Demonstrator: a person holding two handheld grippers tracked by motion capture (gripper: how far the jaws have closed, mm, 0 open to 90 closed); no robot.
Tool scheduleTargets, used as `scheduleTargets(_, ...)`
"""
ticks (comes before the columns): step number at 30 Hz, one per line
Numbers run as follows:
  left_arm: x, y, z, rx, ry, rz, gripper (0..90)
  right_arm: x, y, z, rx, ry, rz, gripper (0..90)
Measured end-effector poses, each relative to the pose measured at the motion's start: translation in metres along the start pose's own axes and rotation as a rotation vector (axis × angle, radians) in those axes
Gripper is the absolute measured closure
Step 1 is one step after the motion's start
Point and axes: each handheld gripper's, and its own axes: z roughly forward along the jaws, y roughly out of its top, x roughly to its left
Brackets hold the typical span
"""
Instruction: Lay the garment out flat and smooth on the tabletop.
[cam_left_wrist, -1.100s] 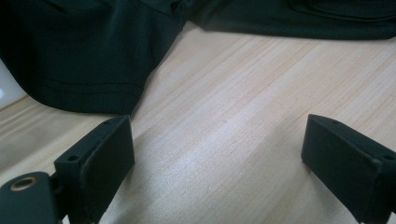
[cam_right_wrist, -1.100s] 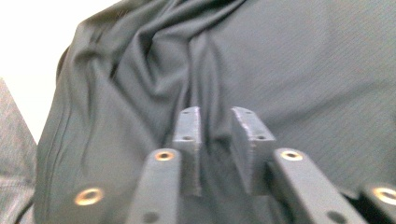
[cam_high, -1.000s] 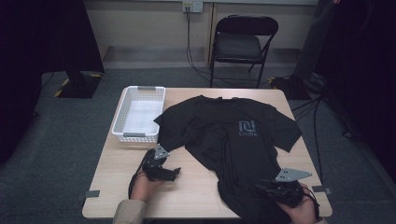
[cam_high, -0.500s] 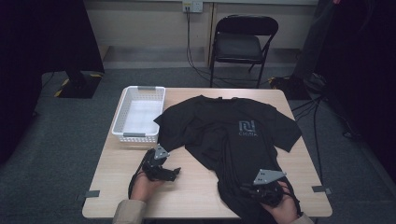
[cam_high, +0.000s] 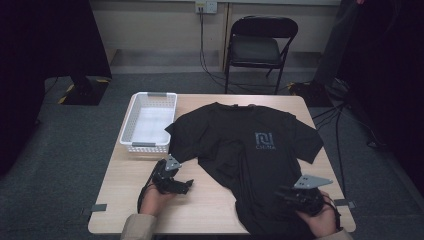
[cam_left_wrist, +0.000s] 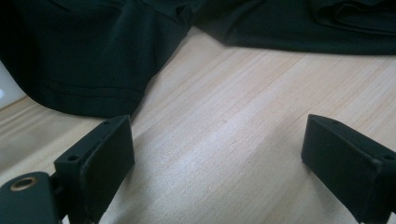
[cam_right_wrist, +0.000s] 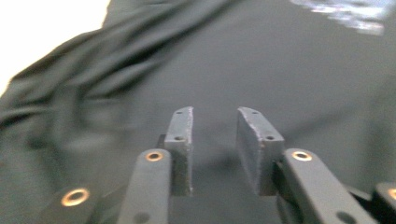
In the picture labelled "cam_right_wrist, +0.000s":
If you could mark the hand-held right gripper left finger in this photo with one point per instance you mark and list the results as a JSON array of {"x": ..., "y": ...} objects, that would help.
[{"x": 180, "y": 140}]

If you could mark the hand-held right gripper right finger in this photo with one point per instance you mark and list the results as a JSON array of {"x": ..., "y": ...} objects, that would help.
[{"x": 258, "y": 149}]

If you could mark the black shirt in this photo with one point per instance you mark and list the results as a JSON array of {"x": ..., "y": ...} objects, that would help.
[{"x": 280, "y": 68}]

